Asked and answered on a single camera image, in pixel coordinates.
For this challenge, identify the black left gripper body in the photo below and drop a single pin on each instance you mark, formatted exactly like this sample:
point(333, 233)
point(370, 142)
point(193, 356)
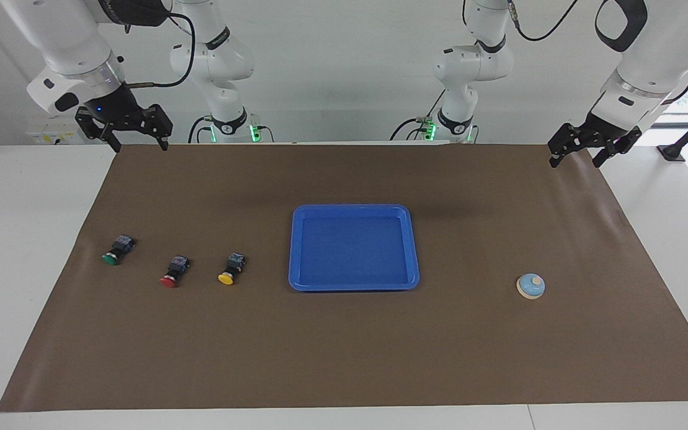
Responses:
point(589, 134)

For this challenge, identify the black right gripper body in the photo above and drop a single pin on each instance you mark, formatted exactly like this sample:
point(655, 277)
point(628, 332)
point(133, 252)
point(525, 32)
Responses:
point(135, 116)

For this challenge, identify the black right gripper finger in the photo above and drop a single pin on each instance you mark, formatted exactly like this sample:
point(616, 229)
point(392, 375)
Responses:
point(162, 142)
point(113, 142)

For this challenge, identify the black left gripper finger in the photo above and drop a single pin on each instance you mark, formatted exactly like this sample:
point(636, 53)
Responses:
point(555, 156)
point(603, 155)

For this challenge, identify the green push button switch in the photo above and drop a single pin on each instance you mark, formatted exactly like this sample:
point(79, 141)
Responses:
point(118, 249)

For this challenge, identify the red push button switch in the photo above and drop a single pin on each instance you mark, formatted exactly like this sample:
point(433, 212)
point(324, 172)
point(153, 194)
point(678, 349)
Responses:
point(174, 272)

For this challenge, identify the yellow push button switch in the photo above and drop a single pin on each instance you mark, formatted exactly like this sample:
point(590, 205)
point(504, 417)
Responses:
point(232, 269)

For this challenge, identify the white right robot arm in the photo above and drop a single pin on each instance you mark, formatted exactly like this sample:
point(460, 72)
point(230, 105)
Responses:
point(69, 36)

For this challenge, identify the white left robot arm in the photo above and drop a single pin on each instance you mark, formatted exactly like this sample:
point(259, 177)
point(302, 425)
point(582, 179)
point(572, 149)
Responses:
point(648, 60)

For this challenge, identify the light blue desk bell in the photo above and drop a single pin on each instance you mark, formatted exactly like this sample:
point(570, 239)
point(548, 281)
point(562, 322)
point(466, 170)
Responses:
point(531, 287)

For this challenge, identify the blue plastic tray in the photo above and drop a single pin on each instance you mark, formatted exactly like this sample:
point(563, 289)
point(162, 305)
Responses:
point(353, 251)

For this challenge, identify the white power strip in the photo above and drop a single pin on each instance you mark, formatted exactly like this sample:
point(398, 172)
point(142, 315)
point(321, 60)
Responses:
point(51, 136)

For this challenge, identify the brown table mat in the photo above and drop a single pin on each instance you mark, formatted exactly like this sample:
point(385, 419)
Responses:
point(344, 346)

